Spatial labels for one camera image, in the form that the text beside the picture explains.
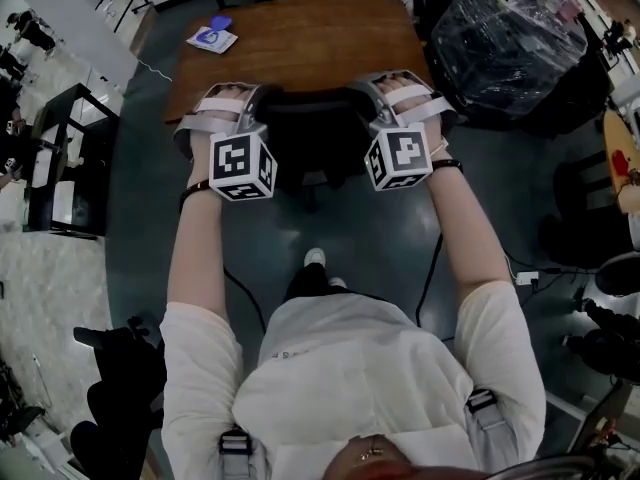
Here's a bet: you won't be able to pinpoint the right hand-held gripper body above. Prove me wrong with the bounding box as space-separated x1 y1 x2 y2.
349 68 459 193

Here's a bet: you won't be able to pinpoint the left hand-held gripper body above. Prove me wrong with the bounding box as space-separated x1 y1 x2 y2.
172 82 279 203

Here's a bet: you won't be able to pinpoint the black office chair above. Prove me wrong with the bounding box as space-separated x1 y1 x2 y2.
68 316 167 480
253 85 382 214

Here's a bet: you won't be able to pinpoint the person's right forearm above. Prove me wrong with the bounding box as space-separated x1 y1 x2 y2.
426 160 515 298

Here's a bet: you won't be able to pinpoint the person's left forearm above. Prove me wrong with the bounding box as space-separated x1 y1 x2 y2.
166 181 240 320

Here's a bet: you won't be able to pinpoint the person's left hand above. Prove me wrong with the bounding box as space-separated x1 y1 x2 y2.
192 85 254 134

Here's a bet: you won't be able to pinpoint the person's right hand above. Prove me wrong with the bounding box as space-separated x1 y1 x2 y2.
374 71 451 159

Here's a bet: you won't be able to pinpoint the blue and white pouch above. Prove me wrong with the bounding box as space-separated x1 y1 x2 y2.
185 14 240 55

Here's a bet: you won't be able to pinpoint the wooden desk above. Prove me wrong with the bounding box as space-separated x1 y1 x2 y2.
163 0 435 126

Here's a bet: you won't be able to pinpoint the person's black trousers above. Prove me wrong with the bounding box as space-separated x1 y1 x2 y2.
283 261 352 303

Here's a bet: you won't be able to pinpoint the plastic-wrapped black equipment pallet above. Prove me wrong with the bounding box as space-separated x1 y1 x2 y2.
428 0 610 135

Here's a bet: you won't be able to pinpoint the black metal rack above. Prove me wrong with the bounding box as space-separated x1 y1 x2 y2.
21 81 122 240

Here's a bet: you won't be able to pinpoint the round wooden table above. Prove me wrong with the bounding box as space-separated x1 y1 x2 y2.
601 109 640 215

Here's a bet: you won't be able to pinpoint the person's white shirt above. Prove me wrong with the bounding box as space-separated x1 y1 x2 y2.
158 281 548 480

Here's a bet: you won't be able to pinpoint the dark work table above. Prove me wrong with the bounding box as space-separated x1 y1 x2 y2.
568 381 640 457

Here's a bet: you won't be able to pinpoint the black bracelet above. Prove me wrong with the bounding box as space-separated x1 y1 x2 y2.
178 179 212 215

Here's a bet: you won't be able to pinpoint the white floor cable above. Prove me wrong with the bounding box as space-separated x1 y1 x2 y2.
135 57 174 84

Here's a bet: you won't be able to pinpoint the black floor cable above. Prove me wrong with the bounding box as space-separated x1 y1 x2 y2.
414 231 445 328

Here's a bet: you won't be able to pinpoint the grey shoulder strap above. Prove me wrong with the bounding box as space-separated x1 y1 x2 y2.
218 427 259 480
464 387 521 474

